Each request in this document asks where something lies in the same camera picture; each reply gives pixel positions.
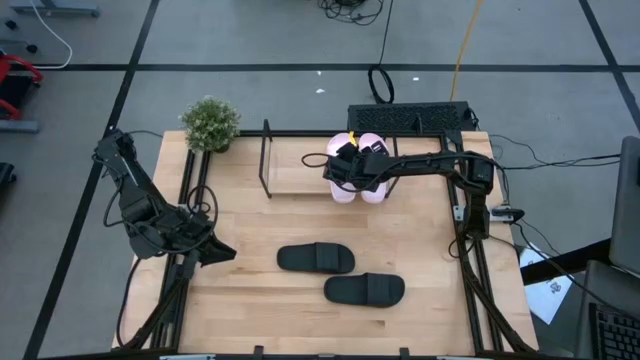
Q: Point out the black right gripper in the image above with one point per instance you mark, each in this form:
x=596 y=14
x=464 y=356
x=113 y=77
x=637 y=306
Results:
x=357 y=172

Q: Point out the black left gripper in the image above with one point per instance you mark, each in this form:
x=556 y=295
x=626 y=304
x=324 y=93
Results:
x=187 y=230

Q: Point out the pink slide sandal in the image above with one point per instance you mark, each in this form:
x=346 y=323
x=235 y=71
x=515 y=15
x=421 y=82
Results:
x=375 y=195
x=342 y=196

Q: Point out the black slide sandal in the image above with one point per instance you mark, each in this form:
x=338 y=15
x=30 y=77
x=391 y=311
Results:
x=365 y=290
x=315 y=258

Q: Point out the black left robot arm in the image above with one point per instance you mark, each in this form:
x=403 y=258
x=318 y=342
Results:
x=135 y=200

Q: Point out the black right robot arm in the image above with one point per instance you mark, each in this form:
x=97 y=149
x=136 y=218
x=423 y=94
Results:
x=440 y=161

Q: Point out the black perforated computer case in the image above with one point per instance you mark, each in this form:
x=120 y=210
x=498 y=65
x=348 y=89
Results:
x=410 y=117

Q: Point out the black table clamp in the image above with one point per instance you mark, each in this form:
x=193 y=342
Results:
x=404 y=352
x=258 y=351

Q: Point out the small green potted plant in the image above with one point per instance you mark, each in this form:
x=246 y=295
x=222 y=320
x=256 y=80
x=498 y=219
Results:
x=210 y=125

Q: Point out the black webcam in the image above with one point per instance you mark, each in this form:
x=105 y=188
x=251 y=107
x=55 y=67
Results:
x=507 y=215

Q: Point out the black desk beam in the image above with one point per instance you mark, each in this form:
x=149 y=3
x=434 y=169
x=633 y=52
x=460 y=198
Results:
x=565 y=260

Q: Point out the grey furniture foot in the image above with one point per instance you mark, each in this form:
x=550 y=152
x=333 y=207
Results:
x=17 y=126

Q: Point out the white paper sheet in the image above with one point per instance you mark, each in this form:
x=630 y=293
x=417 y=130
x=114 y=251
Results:
x=545 y=300

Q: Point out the grey monitor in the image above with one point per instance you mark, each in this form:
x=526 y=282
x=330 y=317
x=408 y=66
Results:
x=627 y=210

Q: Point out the red and black cart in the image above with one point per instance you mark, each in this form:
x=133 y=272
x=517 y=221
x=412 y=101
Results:
x=20 y=61

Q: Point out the black castor wheel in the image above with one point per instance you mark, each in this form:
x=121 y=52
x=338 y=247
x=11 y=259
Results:
x=11 y=24
x=32 y=48

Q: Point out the grey desk surface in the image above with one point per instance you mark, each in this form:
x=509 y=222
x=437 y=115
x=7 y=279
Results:
x=607 y=287

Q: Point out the grey furniture base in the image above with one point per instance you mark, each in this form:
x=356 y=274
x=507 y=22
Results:
x=55 y=9

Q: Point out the black keyboard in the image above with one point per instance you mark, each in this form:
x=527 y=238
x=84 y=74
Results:
x=617 y=335

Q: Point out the wooden shelf with black frame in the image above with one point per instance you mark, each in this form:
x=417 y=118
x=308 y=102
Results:
x=295 y=170

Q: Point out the black aluminium rig frame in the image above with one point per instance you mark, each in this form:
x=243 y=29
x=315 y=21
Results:
x=250 y=133

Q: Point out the silver mounting bracket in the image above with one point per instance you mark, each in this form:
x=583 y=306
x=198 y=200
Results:
x=459 y=213

